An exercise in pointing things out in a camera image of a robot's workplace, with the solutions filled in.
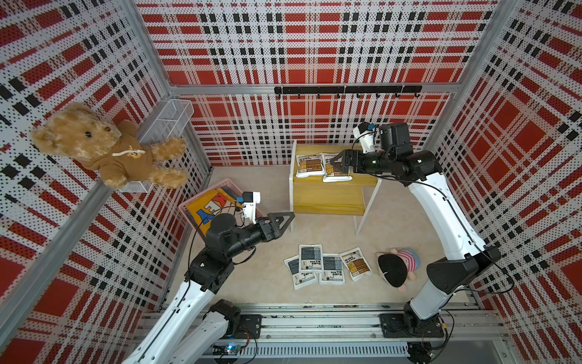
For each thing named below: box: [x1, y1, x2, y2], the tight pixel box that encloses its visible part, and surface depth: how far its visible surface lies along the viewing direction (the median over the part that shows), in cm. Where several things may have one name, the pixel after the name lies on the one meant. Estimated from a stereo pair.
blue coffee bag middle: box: [298, 243, 324, 273], surface depth 90 cm
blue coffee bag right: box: [319, 253, 345, 286], surface depth 86 cm
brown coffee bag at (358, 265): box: [339, 247, 373, 282], surface depth 88 cm
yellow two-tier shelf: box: [288, 140, 383, 235], surface depth 74 cm
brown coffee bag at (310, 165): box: [295, 152, 326, 179], surface depth 74 cm
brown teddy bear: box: [31, 103, 189, 189], surface depth 54 cm
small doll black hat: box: [378, 253, 408, 288], surface depth 80 cm
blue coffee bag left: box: [283, 254, 318, 291], surface depth 86 cm
